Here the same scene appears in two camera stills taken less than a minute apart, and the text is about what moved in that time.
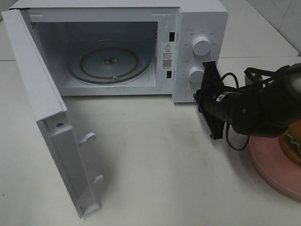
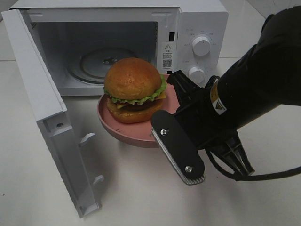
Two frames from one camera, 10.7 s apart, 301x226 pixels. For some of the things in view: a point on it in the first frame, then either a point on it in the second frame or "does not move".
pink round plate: x=281 y=171 -> x=139 y=133
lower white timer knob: x=195 y=75 does not move
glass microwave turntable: x=109 y=66 does not move
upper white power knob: x=201 y=46 does not move
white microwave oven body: x=150 y=48 does not move
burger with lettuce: x=290 y=142 -> x=135 y=89
